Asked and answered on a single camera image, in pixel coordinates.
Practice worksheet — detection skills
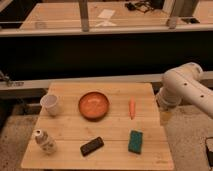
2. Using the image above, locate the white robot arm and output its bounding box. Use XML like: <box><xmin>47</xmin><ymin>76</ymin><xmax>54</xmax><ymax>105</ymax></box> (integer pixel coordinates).
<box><xmin>156</xmin><ymin>62</ymin><xmax>213</xmax><ymax>119</ymax></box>

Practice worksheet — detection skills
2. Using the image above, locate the orange bowl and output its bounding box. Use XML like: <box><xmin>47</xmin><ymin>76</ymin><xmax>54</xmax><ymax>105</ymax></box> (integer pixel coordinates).
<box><xmin>78</xmin><ymin>92</ymin><xmax>110</xmax><ymax>120</ymax></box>

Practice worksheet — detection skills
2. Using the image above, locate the orange carrot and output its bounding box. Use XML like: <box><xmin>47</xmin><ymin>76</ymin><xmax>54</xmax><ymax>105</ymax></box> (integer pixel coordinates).
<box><xmin>129</xmin><ymin>98</ymin><xmax>135</xmax><ymax>120</ymax></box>

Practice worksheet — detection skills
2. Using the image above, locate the wooden board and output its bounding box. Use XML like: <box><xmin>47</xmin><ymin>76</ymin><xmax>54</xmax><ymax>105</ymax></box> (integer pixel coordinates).
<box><xmin>21</xmin><ymin>82</ymin><xmax>174</xmax><ymax>171</ymax></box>

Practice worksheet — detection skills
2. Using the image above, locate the white paper cup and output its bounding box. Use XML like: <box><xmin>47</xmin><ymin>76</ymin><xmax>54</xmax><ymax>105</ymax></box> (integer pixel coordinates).
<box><xmin>40</xmin><ymin>94</ymin><xmax>60</xmax><ymax>116</ymax></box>

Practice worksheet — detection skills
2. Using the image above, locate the green sponge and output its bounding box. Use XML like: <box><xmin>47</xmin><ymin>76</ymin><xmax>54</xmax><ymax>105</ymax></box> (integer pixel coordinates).
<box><xmin>128</xmin><ymin>130</ymin><xmax>143</xmax><ymax>154</ymax></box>

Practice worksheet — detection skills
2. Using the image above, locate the black rectangular block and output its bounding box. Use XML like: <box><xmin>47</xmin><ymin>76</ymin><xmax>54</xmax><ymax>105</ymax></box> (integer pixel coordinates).
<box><xmin>80</xmin><ymin>137</ymin><xmax>104</xmax><ymax>156</ymax></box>

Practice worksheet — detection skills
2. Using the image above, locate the white paper sheet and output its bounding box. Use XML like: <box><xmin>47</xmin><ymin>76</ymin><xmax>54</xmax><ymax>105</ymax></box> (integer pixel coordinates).
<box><xmin>98</xmin><ymin>9</ymin><xmax>115</xmax><ymax>19</ymax></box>

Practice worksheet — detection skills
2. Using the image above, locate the metal clamp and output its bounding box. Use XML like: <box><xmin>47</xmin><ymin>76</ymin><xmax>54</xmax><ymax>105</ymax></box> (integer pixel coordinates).
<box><xmin>0</xmin><ymin>70</ymin><xmax>24</xmax><ymax>87</ymax></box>

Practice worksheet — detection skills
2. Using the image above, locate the grey metal post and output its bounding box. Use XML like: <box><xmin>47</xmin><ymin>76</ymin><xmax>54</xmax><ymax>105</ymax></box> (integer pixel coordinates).
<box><xmin>78</xmin><ymin>0</ymin><xmax>89</xmax><ymax>32</ymax></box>
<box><xmin>167</xmin><ymin>0</ymin><xmax>184</xmax><ymax>29</ymax></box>

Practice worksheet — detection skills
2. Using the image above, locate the black cables pile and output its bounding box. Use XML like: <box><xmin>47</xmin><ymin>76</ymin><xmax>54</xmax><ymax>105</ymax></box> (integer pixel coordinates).
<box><xmin>124</xmin><ymin>1</ymin><xmax>155</xmax><ymax>14</ymax></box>

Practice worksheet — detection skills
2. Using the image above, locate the grey metal post right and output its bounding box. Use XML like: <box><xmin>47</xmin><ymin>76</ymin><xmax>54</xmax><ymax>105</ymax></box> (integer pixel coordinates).
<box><xmin>167</xmin><ymin>0</ymin><xmax>184</xmax><ymax>29</ymax></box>

